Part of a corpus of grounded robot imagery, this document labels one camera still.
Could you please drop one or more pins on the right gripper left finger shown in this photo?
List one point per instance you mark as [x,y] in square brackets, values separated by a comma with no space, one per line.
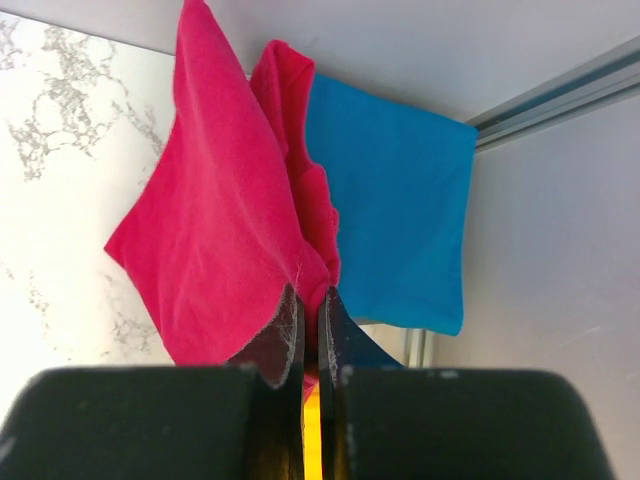
[274,436]

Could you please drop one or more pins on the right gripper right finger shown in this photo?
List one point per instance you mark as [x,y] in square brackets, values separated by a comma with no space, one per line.
[349,361]

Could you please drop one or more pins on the red t-shirt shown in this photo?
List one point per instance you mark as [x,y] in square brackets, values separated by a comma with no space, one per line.
[235,209]

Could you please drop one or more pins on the yellow plastic tray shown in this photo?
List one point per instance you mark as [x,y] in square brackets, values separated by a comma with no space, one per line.
[312,436]

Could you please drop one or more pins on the blue folded t-shirt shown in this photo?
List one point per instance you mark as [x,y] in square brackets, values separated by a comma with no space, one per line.
[399,178]

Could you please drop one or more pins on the right aluminium frame post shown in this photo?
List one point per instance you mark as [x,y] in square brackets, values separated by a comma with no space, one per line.
[605,79]

